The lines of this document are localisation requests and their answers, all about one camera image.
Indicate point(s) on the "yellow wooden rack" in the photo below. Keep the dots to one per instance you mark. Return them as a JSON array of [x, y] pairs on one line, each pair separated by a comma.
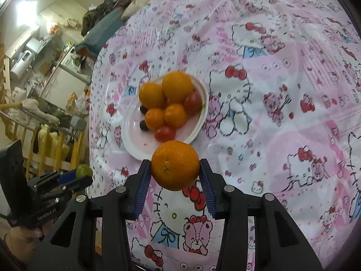
[[57, 152]]

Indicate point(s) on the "grey box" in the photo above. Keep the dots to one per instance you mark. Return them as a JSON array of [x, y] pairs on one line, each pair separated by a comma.
[[77, 122]]

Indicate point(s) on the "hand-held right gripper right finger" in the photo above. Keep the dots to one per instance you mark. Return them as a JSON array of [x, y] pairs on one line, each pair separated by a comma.
[[207, 187]]

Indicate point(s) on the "dark purple grape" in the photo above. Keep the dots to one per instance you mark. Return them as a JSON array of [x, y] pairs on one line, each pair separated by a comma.
[[143, 125], [143, 109]]

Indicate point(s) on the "small green lime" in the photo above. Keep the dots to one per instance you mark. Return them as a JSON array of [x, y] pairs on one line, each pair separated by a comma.
[[84, 171]]

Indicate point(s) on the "white water heater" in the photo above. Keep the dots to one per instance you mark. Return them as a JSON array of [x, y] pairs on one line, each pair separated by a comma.
[[19, 65]]

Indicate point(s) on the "blue jeans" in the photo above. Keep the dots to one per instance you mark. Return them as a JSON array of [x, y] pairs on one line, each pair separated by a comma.
[[98, 34]]

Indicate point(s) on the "pink cartoon printed blanket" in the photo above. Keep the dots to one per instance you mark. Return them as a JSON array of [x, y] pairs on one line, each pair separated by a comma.
[[282, 118]]

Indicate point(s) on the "white kitchen appliance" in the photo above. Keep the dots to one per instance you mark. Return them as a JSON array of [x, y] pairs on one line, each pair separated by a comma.
[[33, 45]]

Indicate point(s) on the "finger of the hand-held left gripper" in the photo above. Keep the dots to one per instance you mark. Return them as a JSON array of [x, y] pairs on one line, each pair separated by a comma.
[[66, 177], [77, 187]]

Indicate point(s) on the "dark clothes pile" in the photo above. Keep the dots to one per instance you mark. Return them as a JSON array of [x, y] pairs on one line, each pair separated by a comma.
[[107, 8]]

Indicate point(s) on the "white washing machine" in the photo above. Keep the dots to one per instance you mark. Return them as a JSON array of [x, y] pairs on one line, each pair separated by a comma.
[[72, 60]]

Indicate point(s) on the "ceiling light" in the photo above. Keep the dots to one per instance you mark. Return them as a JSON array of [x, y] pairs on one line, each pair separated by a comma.
[[26, 14]]

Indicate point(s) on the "small orange mandarin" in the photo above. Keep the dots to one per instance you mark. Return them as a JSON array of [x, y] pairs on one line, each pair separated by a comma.
[[175, 115], [154, 119]]

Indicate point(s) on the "person's left hand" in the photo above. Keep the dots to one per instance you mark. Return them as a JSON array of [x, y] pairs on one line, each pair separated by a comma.
[[21, 241]]

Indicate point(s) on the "red tomato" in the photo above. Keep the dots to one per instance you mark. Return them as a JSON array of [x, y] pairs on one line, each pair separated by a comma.
[[194, 102], [165, 133]]

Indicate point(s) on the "pink strawberry-shaped plate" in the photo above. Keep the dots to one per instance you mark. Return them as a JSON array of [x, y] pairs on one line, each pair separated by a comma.
[[132, 139]]

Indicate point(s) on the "large oval orange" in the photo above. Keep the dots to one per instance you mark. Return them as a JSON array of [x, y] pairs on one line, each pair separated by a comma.
[[177, 87]]

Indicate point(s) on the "white plastic bag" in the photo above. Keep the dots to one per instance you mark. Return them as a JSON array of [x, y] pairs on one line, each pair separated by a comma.
[[81, 103]]

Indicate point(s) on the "white cabinet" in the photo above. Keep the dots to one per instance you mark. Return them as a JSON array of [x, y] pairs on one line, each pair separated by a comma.
[[70, 83]]

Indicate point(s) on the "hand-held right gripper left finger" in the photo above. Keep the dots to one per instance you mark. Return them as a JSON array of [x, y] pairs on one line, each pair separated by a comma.
[[143, 187]]

